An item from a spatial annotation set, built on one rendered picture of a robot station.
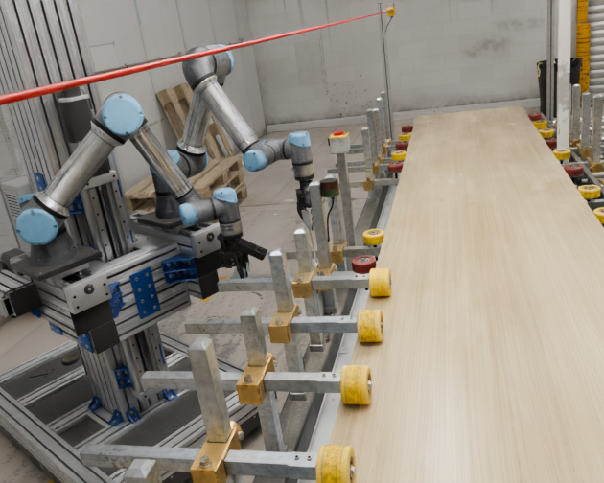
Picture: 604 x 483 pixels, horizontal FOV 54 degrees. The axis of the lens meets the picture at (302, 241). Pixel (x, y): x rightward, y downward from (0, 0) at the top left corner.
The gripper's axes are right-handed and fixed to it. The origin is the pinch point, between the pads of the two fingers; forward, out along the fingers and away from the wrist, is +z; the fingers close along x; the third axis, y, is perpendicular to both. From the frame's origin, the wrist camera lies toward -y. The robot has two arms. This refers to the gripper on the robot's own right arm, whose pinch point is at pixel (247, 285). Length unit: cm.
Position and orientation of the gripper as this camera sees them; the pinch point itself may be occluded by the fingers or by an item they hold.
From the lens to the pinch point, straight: 211.3
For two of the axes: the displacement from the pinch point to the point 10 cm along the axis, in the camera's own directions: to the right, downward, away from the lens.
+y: -9.7, 0.4, 2.5
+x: -2.2, 3.7, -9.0
